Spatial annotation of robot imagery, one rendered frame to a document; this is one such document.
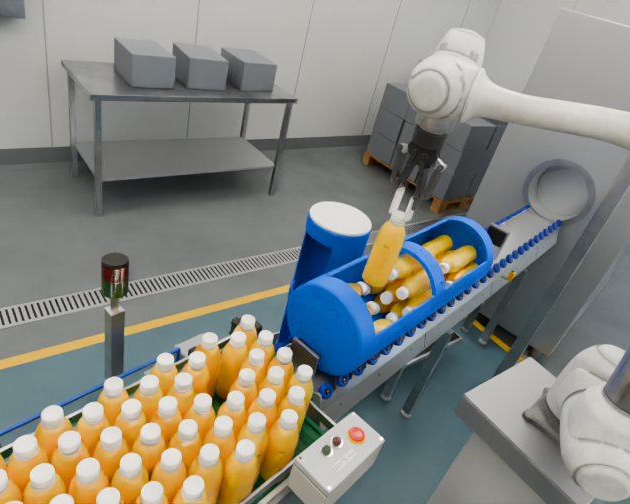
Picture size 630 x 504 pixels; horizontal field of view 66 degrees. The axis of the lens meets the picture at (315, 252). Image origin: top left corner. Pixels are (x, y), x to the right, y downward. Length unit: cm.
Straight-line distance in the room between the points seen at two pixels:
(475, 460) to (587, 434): 46
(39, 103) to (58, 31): 55
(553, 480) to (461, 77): 96
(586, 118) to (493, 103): 19
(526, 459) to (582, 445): 23
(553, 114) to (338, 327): 74
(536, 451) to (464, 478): 30
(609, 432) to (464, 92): 74
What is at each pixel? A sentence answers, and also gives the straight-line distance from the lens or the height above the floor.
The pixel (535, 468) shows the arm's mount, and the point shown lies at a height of 106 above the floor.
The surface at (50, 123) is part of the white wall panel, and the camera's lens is 444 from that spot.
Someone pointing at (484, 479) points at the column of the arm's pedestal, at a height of 85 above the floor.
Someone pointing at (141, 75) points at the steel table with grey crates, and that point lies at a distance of 366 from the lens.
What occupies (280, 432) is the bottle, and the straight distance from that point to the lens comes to 116.
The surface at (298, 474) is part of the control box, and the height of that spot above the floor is 106.
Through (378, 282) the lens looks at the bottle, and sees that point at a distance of 131.
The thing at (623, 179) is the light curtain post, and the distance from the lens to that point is 240.
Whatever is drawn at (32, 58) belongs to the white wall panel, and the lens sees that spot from 427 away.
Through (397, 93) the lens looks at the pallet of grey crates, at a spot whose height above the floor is 88.
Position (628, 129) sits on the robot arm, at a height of 184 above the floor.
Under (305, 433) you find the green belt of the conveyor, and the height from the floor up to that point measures 90.
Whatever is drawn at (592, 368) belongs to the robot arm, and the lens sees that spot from 137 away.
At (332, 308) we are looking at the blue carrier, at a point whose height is 118.
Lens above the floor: 200
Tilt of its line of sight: 32 degrees down
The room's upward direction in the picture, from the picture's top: 15 degrees clockwise
